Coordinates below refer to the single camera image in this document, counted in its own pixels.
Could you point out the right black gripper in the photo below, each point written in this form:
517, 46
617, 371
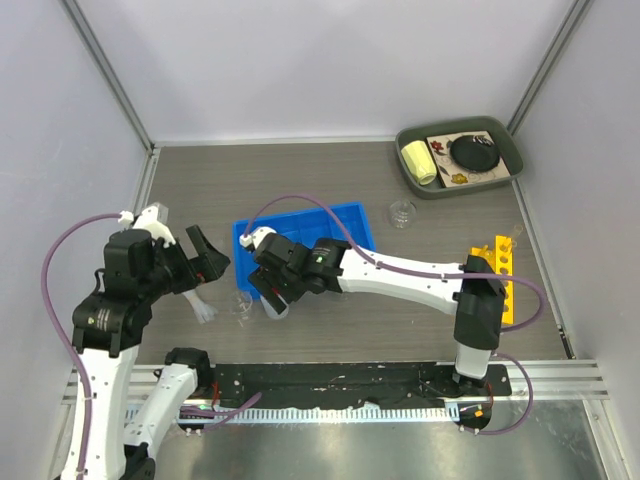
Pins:
265, 281

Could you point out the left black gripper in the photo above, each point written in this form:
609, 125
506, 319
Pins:
209, 264

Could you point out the red cap wash bottle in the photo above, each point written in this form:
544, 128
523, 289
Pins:
271, 312

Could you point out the clear glass flask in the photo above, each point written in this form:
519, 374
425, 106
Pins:
401, 214

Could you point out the yellow test tube rack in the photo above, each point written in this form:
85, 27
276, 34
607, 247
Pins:
502, 263

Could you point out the clear glass test tube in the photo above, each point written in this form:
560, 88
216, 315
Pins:
511, 239

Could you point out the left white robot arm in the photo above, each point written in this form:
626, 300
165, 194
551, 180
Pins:
107, 333

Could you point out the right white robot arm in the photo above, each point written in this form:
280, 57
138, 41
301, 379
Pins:
470, 292

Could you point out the pale yellow cup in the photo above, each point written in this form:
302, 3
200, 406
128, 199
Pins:
419, 162

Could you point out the grey plastic tray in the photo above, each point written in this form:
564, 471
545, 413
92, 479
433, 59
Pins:
496, 129

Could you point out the floral patterned card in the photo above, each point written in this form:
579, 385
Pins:
451, 175

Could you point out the black round pouch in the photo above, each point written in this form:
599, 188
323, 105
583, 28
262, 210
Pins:
475, 153

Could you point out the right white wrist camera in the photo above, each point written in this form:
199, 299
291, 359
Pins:
251, 241

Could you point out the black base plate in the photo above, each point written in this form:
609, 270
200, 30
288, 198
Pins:
339, 386

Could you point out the slotted cable duct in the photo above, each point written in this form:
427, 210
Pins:
369, 413

